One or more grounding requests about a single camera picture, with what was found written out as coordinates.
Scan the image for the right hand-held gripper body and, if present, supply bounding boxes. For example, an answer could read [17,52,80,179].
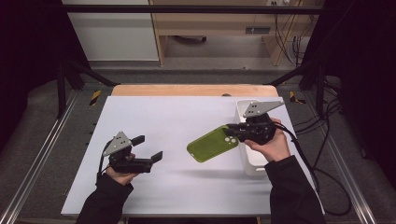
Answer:
[237,99,285,147]

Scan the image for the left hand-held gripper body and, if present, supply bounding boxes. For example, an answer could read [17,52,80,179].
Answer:
[102,131,154,175]

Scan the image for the green phone case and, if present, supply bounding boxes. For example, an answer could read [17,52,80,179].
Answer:
[186,124,240,163]

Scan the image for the white plastic storage bin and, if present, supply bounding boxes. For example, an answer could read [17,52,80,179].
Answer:
[234,98,285,177]

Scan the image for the person's right hand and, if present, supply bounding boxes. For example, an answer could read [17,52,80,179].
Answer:
[244,117,292,163]

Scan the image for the person's left hand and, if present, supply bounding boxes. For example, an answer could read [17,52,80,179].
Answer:
[104,167,140,187]

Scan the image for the white table mat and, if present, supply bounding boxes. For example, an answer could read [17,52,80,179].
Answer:
[60,95,325,217]

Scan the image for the yellow black hazard tape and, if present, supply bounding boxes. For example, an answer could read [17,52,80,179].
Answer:
[289,91,307,105]
[89,90,103,107]

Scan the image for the wooden table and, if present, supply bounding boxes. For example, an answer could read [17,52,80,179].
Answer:
[110,84,279,98]

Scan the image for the grey power strip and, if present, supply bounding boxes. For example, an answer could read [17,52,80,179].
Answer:
[245,26,272,35]

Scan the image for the white cabinet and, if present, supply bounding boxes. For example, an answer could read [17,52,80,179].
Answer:
[61,0,160,62]

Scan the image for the wooden desk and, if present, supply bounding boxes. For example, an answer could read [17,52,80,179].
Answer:
[148,0,325,67]

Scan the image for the black curtain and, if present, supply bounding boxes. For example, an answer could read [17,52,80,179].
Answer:
[0,0,92,157]
[300,0,396,190]

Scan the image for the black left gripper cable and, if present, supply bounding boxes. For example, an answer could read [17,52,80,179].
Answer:
[96,141,110,182]

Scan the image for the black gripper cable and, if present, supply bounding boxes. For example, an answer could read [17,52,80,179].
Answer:
[96,141,110,182]
[273,121,353,217]

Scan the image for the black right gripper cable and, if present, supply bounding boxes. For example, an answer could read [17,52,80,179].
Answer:
[273,121,353,217]

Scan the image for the black floor cables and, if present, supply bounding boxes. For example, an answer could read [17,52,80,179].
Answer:
[292,77,344,138]

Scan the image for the black frame stand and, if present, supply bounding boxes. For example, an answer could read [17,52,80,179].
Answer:
[55,59,121,119]
[263,60,327,119]

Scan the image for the aluminium rail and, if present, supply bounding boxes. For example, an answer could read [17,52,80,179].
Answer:
[302,90,378,224]
[0,89,79,224]

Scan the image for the black hanging cable bundle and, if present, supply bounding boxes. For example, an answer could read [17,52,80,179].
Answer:
[273,13,313,67]

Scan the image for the black horizontal frame bar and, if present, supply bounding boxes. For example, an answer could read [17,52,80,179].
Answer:
[61,4,341,15]

